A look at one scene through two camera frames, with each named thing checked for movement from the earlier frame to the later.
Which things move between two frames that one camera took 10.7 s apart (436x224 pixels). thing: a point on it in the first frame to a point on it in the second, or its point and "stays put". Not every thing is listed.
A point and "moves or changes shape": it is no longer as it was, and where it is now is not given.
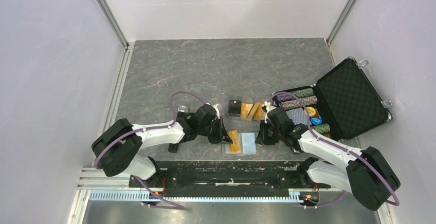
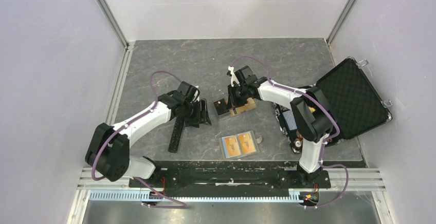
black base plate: (224, 175) stays put
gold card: (235, 147) moves or changes shape
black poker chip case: (344, 104) stays put
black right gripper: (261, 138) to (233, 101)
